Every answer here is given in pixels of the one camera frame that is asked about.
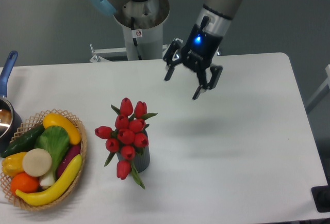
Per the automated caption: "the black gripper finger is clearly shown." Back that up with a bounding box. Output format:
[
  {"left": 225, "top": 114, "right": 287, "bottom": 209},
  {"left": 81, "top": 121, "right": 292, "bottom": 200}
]
[
  {"left": 163, "top": 39, "right": 183, "bottom": 81},
  {"left": 192, "top": 65, "right": 223, "bottom": 100}
]

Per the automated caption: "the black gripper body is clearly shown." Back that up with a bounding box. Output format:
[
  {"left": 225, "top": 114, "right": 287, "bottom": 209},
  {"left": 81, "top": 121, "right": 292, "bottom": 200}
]
[{"left": 181, "top": 24, "right": 222, "bottom": 81}]

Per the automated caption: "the red tulip bouquet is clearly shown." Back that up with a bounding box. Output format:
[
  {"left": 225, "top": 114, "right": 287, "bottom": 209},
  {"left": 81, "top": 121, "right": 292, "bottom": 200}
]
[{"left": 94, "top": 98, "right": 157, "bottom": 189}]

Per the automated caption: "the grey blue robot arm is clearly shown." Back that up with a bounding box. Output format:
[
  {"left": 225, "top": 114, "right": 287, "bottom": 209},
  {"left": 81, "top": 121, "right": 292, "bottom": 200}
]
[{"left": 89, "top": 0, "right": 243, "bottom": 99}]

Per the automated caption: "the dark grey ribbed vase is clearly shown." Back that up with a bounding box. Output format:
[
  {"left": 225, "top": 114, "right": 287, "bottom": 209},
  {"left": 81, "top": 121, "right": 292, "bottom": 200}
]
[{"left": 115, "top": 130, "right": 151, "bottom": 173}]

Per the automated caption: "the yellow squash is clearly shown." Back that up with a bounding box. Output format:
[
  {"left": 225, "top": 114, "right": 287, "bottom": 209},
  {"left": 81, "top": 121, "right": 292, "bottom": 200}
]
[{"left": 43, "top": 113, "right": 81, "bottom": 145}]

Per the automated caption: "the purple sweet potato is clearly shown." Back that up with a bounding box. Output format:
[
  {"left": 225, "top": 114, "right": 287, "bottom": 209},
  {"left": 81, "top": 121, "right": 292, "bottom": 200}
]
[{"left": 56, "top": 144, "right": 81, "bottom": 178}]

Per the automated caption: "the green lettuce bok choy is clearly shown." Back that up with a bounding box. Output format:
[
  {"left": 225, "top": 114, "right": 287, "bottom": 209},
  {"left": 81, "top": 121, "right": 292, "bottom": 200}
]
[{"left": 34, "top": 126, "right": 70, "bottom": 189}]

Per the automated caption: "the black device at table edge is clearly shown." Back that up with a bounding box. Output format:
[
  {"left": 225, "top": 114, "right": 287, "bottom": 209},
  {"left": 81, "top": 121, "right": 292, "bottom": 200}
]
[{"left": 311, "top": 185, "right": 329, "bottom": 213}]

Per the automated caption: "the green cucumber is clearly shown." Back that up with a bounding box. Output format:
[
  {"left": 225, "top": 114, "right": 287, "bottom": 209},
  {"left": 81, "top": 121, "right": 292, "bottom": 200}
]
[{"left": 1, "top": 125, "right": 45, "bottom": 158}]

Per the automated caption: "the beige round disc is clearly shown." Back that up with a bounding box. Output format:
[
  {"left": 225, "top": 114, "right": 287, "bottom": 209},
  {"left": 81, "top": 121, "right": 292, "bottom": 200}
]
[{"left": 22, "top": 148, "right": 52, "bottom": 177}]

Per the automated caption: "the yellow bell pepper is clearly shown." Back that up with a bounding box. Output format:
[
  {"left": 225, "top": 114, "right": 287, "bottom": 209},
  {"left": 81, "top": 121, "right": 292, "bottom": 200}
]
[{"left": 2, "top": 152, "right": 27, "bottom": 177}]

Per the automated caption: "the yellow banana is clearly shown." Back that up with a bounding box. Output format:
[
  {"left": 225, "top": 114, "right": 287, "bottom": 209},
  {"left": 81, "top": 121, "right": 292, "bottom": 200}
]
[{"left": 15, "top": 154, "right": 83, "bottom": 206}]

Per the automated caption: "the orange fruit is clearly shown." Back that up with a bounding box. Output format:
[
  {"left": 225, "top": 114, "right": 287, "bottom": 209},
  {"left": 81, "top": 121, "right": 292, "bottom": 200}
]
[{"left": 10, "top": 172, "right": 39, "bottom": 195}]

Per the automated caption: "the woven wicker basket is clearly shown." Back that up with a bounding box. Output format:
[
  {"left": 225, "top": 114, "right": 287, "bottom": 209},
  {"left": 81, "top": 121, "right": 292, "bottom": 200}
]
[{"left": 1, "top": 109, "right": 87, "bottom": 211}]

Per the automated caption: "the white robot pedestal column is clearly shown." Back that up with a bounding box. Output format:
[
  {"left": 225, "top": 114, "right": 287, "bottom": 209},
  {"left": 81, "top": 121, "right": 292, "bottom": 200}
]
[{"left": 122, "top": 24, "right": 163, "bottom": 61}]

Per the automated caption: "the white metal base frame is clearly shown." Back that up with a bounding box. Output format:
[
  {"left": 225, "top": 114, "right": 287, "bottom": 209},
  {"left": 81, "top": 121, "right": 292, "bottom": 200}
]
[{"left": 90, "top": 44, "right": 170, "bottom": 62}]

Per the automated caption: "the white furniture frame at right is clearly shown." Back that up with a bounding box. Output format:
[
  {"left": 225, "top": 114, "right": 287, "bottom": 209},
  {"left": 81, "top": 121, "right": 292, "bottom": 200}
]
[{"left": 305, "top": 65, "right": 329, "bottom": 114}]

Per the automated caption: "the blue handled saucepan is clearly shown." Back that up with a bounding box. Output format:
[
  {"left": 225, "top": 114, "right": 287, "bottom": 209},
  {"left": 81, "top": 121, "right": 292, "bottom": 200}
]
[{"left": 1, "top": 51, "right": 22, "bottom": 152}]

